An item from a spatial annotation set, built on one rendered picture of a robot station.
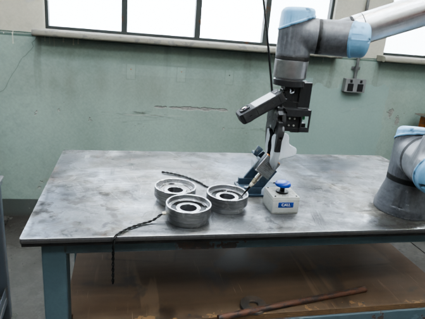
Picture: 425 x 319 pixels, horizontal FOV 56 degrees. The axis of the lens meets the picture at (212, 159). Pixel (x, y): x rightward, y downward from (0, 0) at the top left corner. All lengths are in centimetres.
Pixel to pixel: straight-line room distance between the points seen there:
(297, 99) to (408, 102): 229
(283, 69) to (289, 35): 7
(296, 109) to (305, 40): 15
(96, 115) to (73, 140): 21
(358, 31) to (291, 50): 14
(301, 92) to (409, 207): 43
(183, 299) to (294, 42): 69
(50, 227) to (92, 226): 8
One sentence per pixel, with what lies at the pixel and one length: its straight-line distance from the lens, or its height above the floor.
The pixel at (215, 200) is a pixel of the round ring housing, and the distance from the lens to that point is 97.
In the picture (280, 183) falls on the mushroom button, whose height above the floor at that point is 87.
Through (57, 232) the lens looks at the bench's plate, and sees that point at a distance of 90.
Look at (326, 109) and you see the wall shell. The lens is 287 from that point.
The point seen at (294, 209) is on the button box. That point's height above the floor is 81.
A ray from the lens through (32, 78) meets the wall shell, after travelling 258.
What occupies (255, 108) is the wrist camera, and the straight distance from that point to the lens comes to 91.
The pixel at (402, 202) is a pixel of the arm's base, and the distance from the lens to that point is 116.
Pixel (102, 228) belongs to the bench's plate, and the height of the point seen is 80.
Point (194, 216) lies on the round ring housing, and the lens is 89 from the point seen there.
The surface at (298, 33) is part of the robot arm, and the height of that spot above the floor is 123.
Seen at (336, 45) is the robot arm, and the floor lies 121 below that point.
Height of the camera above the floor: 123
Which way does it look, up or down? 18 degrees down
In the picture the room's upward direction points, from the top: 5 degrees clockwise
